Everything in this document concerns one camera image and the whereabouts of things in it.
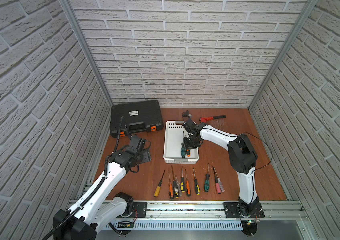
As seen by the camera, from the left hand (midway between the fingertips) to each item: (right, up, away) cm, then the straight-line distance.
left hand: (145, 153), depth 79 cm
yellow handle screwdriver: (+7, -20, 0) cm, 21 cm away
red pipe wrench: (+39, +19, +31) cm, 53 cm away
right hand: (+24, +1, +15) cm, 28 cm away
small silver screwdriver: (+19, -19, 0) cm, 27 cm away
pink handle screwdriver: (+41, -18, +2) cm, 45 cm away
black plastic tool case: (-13, +21, +28) cm, 37 cm away
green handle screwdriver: (+34, -18, +2) cm, 38 cm away
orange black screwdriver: (+14, -21, -2) cm, 25 cm away
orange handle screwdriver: (+23, -20, -1) cm, 31 cm away
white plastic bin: (+15, +7, +22) cm, 28 cm away
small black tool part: (+25, +23, +35) cm, 49 cm away
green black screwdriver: (+21, -2, +13) cm, 25 cm away
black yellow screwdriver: (+21, -18, 0) cm, 27 cm away
